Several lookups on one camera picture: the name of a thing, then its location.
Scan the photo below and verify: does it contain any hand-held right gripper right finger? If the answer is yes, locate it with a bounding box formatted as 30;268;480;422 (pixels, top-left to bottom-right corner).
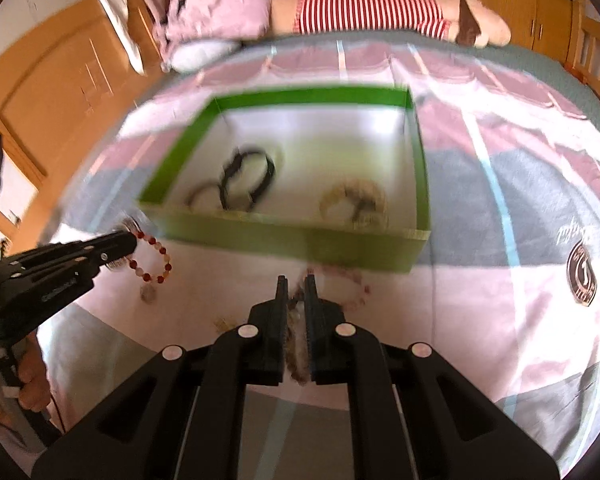
304;274;561;480

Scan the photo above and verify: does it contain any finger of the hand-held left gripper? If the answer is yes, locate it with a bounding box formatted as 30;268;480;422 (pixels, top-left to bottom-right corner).
0;231;138;283

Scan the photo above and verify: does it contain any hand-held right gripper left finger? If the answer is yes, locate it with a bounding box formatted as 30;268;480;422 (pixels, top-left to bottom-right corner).
32;275;291;480

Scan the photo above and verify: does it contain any green jade beaded bracelet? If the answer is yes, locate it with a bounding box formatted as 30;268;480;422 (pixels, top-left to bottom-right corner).
285;280;313;386

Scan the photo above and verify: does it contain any orange beaded bracelet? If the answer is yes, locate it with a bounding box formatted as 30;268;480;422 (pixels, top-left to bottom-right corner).
129;230;173;286

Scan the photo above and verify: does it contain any green cardboard box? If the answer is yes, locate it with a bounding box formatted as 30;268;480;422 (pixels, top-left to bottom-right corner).
137;86;432;275

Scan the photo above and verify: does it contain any silver bangle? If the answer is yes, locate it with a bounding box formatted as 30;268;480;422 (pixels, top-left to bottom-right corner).
185;182;231;211

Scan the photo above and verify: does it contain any cream wrist watch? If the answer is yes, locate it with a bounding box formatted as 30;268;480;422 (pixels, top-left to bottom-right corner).
319;177;388;228

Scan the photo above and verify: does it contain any black wrist watch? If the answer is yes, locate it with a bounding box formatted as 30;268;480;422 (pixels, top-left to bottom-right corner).
220;146;277;211

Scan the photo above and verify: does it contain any person's left hand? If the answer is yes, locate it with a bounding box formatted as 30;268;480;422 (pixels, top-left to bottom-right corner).
0;332;48;418

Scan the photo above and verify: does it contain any printed bed sheet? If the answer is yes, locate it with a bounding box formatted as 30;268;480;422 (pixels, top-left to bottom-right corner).
40;40;600;480

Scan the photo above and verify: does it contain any light blue pillow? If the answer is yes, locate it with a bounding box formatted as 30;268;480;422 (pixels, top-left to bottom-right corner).
170;40;241;73

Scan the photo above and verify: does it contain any white cloth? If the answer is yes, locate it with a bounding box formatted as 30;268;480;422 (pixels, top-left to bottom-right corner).
95;0;148;76

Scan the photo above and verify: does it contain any pink jacket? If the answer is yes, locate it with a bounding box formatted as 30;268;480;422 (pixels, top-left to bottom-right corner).
130;0;273;61

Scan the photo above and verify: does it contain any plush toy with striped shirt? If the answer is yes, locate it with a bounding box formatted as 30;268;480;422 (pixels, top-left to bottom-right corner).
267;0;512;50

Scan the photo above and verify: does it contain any wooden footboard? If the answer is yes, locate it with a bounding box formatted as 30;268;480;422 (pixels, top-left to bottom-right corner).
565;0;600;121

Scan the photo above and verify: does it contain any small silver beaded ring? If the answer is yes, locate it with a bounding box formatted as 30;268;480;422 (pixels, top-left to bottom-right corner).
107;214;148;270

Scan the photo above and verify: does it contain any pink beaded bracelet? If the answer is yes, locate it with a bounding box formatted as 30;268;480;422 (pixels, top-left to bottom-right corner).
307;266;372;308

